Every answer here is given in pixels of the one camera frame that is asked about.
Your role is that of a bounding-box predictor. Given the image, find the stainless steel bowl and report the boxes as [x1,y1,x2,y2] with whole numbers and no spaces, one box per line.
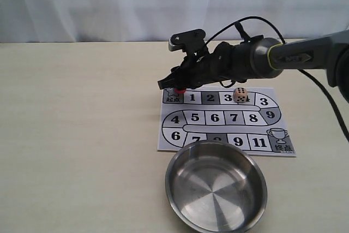
[165,140,268,232]

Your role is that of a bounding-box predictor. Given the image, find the red cylinder game piece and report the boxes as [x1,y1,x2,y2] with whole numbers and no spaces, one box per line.
[174,88,186,94]

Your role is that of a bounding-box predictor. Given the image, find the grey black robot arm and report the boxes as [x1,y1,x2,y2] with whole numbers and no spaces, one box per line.
[158,31,348,96]

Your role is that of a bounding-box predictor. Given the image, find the white backdrop curtain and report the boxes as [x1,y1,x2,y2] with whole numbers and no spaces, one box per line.
[1,0,348,43]

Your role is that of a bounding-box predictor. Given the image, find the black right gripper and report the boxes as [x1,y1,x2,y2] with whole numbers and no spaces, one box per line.
[158,41,252,90]

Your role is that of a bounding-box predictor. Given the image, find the wooden die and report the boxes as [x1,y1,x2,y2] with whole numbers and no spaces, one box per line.
[233,87,248,103]

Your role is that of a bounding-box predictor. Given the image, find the black camera cable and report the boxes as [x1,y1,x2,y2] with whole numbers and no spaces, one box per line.
[204,16,287,47]

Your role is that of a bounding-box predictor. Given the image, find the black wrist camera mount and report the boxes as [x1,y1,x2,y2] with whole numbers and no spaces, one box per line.
[168,29,209,55]

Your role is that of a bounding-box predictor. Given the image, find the printed paper game board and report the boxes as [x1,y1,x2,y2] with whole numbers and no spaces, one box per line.
[157,86,296,157]

